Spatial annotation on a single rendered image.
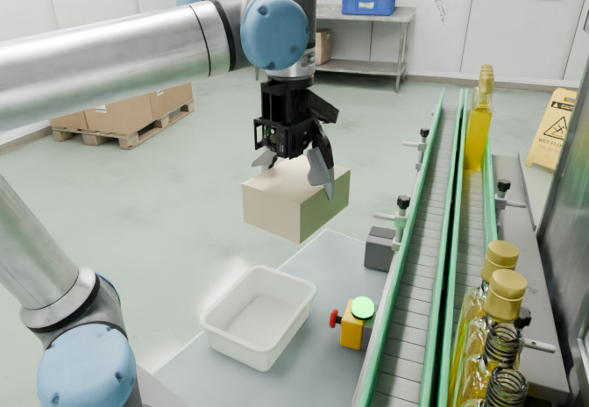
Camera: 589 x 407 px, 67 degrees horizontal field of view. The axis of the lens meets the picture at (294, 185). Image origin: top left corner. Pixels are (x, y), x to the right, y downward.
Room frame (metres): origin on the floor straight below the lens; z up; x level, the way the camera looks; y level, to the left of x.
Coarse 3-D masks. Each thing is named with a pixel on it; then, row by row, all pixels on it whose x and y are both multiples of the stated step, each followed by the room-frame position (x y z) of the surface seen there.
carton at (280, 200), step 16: (288, 160) 0.76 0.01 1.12; (304, 160) 0.76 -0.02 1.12; (256, 176) 0.69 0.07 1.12; (272, 176) 0.69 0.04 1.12; (288, 176) 0.69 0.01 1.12; (304, 176) 0.69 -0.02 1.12; (336, 176) 0.69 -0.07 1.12; (256, 192) 0.65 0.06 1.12; (272, 192) 0.63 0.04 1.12; (288, 192) 0.63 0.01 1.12; (304, 192) 0.63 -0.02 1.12; (320, 192) 0.64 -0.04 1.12; (336, 192) 0.68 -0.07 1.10; (256, 208) 0.65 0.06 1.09; (272, 208) 0.63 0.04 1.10; (288, 208) 0.61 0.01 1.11; (304, 208) 0.60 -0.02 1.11; (320, 208) 0.64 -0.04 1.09; (336, 208) 0.69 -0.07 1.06; (256, 224) 0.65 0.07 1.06; (272, 224) 0.63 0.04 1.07; (288, 224) 0.61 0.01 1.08; (304, 224) 0.60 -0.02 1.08; (320, 224) 0.64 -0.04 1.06
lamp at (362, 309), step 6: (354, 300) 0.69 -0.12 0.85; (360, 300) 0.68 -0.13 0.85; (366, 300) 0.68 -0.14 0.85; (354, 306) 0.67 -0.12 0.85; (360, 306) 0.67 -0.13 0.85; (366, 306) 0.67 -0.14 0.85; (372, 306) 0.67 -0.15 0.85; (354, 312) 0.67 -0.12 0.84; (360, 312) 0.66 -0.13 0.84; (366, 312) 0.66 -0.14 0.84; (372, 312) 0.67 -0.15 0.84; (360, 318) 0.66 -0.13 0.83; (366, 318) 0.66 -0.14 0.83
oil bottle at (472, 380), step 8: (464, 360) 0.34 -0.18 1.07; (472, 360) 0.33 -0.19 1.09; (464, 368) 0.33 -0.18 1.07; (472, 368) 0.32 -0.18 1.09; (480, 368) 0.31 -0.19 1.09; (464, 376) 0.32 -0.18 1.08; (472, 376) 0.31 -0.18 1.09; (480, 376) 0.31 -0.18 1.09; (488, 376) 0.30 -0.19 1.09; (464, 384) 0.31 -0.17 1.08; (472, 384) 0.30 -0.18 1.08; (480, 384) 0.30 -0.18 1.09; (456, 392) 0.33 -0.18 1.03; (464, 392) 0.30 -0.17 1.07; (472, 392) 0.30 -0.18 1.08; (480, 392) 0.29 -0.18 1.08; (456, 400) 0.32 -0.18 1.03; (464, 400) 0.30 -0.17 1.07
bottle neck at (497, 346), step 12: (492, 324) 0.32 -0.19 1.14; (504, 324) 0.32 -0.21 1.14; (492, 336) 0.31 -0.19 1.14; (504, 336) 0.32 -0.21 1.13; (516, 336) 0.31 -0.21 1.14; (492, 348) 0.31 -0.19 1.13; (504, 348) 0.30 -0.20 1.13; (516, 348) 0.30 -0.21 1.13; (480, 360) 0.32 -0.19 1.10; (492, 360) 0.31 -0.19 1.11; (504, 360) 0.30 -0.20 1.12
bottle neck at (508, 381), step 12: (492, 372) 0.27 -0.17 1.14; (504, 372) 0.27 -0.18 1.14; (516, 372) 0.27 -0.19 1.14; (492, 384) 0.26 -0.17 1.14; (504, 384) 0.27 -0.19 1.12; (516, 384) 0.26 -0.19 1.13; (528, 384) 0.26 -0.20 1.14; (492, 396) 0.26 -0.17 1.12; (504, 396) 0.25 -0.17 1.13; (516, 396) 0.25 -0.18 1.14
